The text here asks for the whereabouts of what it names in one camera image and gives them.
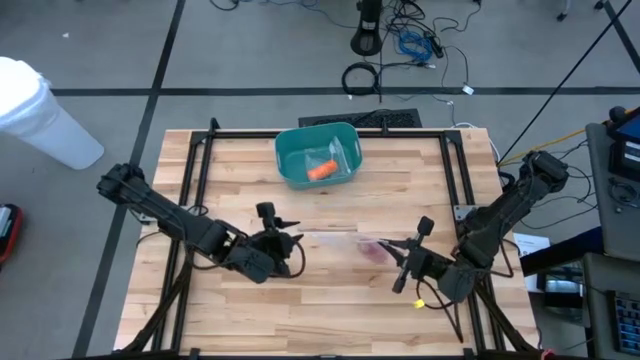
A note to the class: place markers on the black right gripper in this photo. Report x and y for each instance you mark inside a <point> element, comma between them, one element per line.
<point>420,260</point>

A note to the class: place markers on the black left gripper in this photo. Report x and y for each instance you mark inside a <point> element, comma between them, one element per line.
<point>265,250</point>

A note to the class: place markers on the pink elastic bandage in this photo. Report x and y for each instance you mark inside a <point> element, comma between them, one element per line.
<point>372,250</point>

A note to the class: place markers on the orange elastic bandage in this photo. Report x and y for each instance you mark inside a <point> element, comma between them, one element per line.
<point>322,170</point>

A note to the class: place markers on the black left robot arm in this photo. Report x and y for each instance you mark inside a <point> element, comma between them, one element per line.
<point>165,215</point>

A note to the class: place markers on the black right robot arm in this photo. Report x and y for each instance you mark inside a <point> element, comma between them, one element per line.
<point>500,220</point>

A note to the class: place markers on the teal plastic basket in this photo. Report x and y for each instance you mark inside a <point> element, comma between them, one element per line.
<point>292,160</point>

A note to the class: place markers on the black perforated floor mat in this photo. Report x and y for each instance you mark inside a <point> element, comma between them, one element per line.
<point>395,119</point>

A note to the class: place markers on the white paper sheet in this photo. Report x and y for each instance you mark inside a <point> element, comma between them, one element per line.
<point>530,245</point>

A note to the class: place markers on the dark blue panel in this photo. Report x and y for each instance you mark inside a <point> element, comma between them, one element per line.
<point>565,250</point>

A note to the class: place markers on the black floor stand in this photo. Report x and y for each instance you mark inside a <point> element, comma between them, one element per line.
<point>366,40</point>

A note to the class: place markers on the grey equipment cart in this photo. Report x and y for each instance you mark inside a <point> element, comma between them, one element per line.
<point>617,220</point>

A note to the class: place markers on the black diagonal pole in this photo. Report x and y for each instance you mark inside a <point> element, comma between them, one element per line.
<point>565,81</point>

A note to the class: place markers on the monitor with blue screen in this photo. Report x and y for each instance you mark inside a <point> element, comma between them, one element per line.
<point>627,142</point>

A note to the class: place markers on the white trash bin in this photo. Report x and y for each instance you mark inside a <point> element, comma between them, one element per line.
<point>45,125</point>

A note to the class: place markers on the red black case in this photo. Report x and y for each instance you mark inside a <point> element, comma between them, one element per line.
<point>17,235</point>

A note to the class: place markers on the black aluminium table frame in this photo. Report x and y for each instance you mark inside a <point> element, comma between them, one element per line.
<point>240,134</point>

